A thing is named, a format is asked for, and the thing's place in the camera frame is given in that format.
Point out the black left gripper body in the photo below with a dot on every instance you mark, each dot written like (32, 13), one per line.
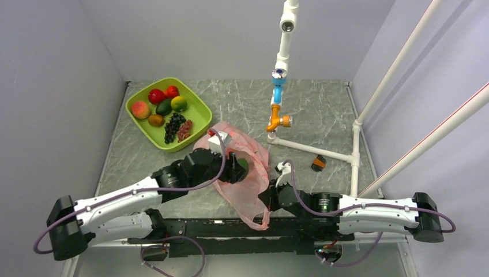
(212, 172)

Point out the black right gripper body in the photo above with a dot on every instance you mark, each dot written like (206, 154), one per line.
(273, 203)

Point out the pink plastic bag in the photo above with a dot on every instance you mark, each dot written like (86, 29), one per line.
(243, 196)

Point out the red fake grape bunch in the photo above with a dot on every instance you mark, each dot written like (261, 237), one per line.
(184, 131)

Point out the brown fake kiwi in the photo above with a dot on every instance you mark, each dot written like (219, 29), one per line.
(156, 120)

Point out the green fake fruit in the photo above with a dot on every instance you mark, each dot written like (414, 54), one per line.
(243, 163)

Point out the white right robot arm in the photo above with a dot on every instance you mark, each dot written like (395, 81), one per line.
(322, 216)

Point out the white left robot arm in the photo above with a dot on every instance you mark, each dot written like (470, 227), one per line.
(74, 226)

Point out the dark fake grape bunch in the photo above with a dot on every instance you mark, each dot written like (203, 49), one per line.
(172, 127)

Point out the yellow green fake mango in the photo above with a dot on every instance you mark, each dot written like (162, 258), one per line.
(179, 104)

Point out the dark green fake avocado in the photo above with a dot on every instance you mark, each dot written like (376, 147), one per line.
(164, 108)

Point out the red fake tomato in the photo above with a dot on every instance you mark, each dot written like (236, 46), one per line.
(171, 92)

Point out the red fake apple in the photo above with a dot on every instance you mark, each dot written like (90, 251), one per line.
(155, 96)

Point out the fake peach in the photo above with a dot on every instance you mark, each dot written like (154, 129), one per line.
(140, 110)

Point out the green plastic tray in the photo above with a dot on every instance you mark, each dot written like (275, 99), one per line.
(169, 114)

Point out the white pole with red stripe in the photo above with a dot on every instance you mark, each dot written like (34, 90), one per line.
(477, 101)

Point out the blue and orange faucet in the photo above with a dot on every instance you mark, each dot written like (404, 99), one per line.
(279, 77)

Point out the white diagonal pole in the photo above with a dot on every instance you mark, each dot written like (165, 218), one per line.
(399, 59)

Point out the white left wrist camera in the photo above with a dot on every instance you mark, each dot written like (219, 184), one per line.
(218, 140)

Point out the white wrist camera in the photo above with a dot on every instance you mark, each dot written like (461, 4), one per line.
(218, 140)
(285, 172)

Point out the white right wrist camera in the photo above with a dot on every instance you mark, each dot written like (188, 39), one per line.
(285, 172)

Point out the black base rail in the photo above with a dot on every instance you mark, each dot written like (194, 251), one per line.
(233, 236)

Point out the orange black hose connector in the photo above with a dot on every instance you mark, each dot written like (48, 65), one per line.
(319, 163)

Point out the white PVC pipe frame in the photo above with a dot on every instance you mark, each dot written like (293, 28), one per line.
(288, 22)

